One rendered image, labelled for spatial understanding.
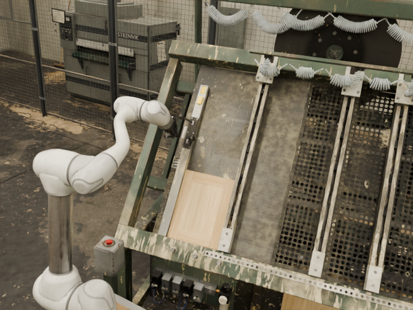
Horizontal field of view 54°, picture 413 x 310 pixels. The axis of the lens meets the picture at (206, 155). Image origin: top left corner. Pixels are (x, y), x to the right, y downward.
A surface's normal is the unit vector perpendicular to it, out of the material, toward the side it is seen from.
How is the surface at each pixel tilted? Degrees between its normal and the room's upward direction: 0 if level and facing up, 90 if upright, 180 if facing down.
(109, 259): 90
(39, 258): 0
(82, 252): 0
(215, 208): 51
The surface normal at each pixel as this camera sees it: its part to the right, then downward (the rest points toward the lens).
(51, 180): -0.33, 0.35
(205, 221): -0.21, -0.27
